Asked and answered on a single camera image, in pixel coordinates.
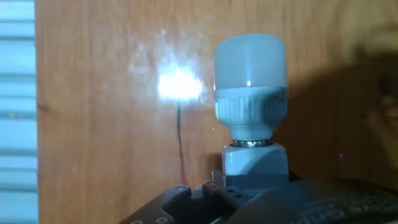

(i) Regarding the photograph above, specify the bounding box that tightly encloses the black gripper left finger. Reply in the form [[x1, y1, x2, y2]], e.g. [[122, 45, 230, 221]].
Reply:
[[118, 170, 259, 224]]

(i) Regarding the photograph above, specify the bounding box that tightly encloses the brown wooden board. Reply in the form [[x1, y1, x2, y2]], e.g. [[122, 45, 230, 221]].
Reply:
[[34, 0, 398, 224]]

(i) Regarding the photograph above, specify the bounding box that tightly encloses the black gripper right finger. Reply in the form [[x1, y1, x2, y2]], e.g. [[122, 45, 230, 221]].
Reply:
[[288, 169, 302, 183]]

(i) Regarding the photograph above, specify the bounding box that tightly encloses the white bulb holder with bulb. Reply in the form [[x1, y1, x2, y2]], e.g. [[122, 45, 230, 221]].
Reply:
[[213, 33, 290, 190]]

